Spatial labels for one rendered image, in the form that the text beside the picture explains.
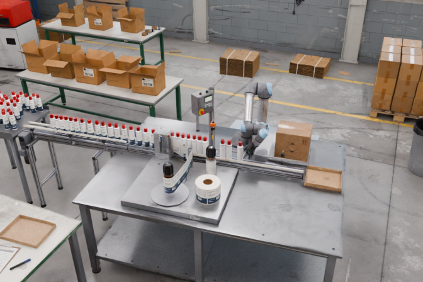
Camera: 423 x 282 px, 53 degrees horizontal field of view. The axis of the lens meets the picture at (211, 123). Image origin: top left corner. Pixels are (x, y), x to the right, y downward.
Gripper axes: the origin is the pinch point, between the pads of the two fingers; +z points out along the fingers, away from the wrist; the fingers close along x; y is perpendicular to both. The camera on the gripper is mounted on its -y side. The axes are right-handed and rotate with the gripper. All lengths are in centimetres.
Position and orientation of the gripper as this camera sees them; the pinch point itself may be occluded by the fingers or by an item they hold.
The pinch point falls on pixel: (244, 157)
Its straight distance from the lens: 380.1
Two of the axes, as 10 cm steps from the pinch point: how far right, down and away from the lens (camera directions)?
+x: 8.3, 5.5, 0.3
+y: -2.8, 4.7, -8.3
